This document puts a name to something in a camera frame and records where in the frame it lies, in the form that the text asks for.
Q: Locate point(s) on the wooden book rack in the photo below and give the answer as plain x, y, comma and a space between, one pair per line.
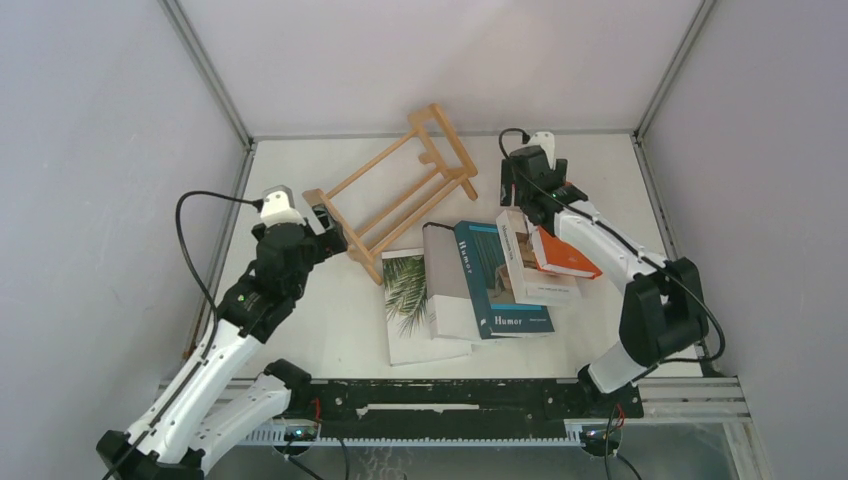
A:
393, 191

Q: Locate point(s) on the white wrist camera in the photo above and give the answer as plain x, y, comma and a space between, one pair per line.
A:
278, 207
546, 141

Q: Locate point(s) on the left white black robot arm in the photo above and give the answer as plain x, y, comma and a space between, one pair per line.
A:
181, 436

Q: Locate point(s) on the teal Humor book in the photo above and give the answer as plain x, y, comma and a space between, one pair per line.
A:
497, 313

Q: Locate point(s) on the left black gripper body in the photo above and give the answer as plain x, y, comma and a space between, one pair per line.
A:
315, 252

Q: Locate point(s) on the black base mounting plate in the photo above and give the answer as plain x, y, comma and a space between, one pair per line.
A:
456, 409

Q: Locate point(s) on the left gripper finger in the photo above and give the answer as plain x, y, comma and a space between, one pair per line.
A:
335, 241
322, 215

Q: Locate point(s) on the aluminium frame rail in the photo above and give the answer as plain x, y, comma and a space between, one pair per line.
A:
681, 400

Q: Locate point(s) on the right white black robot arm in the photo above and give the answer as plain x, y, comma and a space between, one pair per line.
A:
663, 311

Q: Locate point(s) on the grey white notebook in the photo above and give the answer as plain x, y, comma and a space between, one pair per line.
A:
450, 309

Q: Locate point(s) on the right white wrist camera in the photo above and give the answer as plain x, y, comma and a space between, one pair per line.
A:
546, 141

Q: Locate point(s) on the palm leaf white book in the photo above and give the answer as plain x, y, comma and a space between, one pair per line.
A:
410, 341

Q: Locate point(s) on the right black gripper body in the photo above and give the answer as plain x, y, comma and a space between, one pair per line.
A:
508, 181

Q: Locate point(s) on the orange cover book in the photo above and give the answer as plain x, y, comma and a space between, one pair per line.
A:
557, 257

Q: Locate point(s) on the coffee cover white book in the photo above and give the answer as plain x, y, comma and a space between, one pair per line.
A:
520, 275

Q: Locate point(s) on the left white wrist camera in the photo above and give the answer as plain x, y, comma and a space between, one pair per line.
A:
278, 207

